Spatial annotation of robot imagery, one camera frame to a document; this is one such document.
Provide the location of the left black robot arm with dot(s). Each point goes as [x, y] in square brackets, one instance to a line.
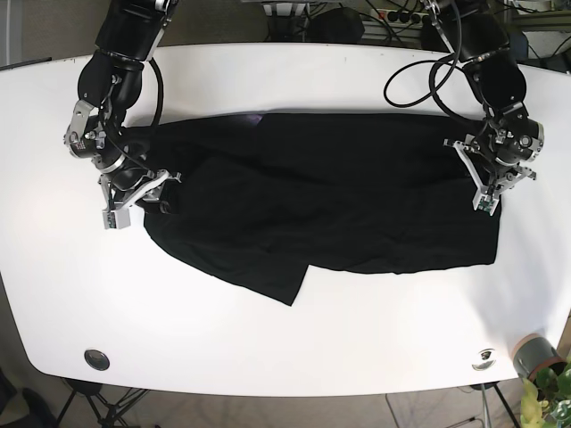
[497, 149]

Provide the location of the green potted plant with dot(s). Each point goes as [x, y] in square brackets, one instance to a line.
[546, 398]

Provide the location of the black table grommet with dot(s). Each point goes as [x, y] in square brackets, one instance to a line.
[97, 359]

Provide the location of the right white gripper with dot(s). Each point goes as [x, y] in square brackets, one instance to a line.
[154, 192]

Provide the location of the grey plant pot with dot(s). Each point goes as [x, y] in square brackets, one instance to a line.
[534, 353]

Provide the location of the white power strip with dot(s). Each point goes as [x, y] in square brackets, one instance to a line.
[402, 18]

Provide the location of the silver table grommet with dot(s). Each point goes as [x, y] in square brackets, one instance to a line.
[484, 359]

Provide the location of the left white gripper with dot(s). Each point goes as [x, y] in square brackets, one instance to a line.
[491, 179]

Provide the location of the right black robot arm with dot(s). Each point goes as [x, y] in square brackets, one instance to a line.
[109, 85]

